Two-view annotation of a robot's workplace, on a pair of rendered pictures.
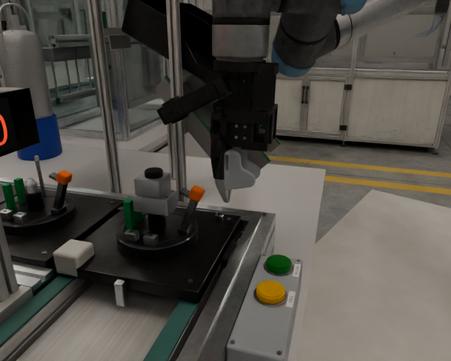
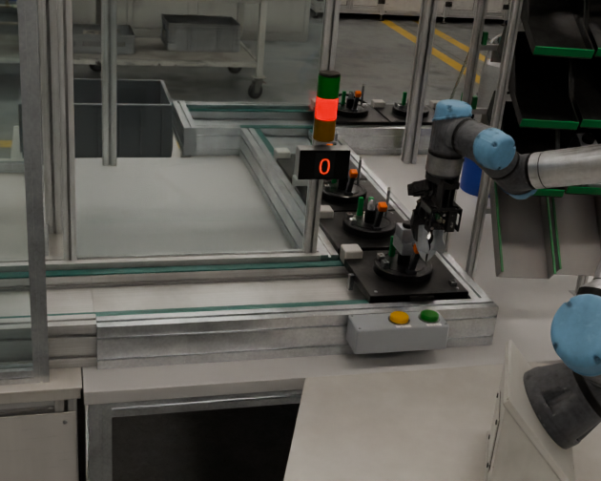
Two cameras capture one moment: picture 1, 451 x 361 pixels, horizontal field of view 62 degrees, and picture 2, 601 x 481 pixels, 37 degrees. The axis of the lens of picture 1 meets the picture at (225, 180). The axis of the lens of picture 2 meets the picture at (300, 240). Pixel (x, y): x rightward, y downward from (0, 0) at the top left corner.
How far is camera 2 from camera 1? 166 cm
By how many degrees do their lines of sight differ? 52
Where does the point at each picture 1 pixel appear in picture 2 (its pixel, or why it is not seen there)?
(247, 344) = (355, 320)
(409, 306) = not seen: hidden behind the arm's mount
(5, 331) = (295, 264)
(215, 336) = (350, 310)
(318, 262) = not seen: hidden behind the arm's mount
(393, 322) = (476, 405)
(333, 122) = not seen: outside the picture
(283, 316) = (386, 326)
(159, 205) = (400, 245)
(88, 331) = (324, 289)
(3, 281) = (309, 242)
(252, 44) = (435, 167)
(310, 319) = (438, 371)
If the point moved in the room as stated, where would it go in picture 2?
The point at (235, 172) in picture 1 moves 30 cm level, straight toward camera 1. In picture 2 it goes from (423, 240) to (303, 260)
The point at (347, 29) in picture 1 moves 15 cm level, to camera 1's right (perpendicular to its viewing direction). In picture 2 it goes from (535, 177) to (592, 204)
